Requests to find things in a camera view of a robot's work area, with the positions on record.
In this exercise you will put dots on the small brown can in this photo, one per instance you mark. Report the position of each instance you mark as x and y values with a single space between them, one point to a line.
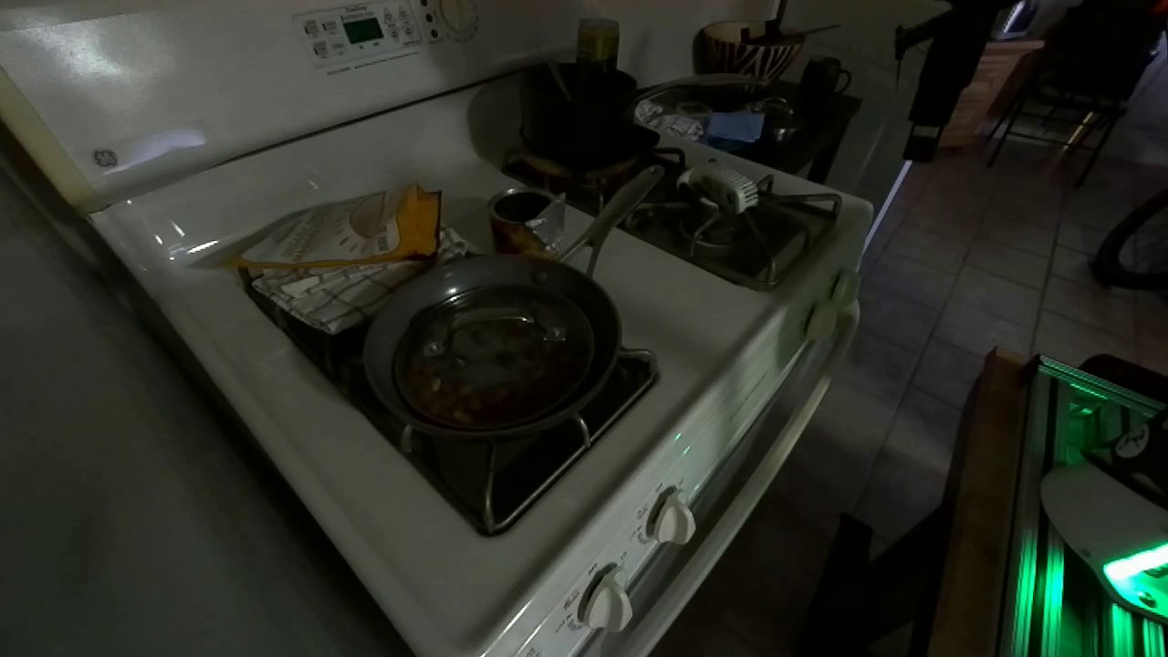
525 222

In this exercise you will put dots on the green-lit robot base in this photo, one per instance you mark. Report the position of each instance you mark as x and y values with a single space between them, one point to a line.
1051 539

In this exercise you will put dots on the white gas stove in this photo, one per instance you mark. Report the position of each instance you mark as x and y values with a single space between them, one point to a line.
188 127

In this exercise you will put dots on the grey frying pan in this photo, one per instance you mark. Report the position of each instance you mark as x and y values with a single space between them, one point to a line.
500 344

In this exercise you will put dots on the left stove burner grate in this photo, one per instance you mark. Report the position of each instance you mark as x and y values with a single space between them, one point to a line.
491 484

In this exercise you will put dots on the stove burner grate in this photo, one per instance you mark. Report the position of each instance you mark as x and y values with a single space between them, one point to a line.
749 251
491 484

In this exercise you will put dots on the right stove burner grate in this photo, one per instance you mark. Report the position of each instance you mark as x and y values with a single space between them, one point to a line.
749 251

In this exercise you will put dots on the white stove knob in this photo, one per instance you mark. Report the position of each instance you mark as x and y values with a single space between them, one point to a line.
602 607
669 521

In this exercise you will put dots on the blue cloth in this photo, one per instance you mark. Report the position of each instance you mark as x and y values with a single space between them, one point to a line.
736 128

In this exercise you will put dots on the yellow-lidded jar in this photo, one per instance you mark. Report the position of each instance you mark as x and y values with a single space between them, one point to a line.
597 42

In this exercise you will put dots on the dark side table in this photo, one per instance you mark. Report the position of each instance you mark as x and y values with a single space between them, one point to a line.
793 140

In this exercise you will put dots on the striped woven basket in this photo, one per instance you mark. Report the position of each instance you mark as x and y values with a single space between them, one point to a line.
744 50

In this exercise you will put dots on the dark mug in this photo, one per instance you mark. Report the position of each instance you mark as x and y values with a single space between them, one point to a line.
821 82

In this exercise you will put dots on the stove control panel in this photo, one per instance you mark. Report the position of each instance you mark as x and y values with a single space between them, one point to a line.
369 29

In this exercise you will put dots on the dark chair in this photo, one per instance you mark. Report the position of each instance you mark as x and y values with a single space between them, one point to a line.
1085 71

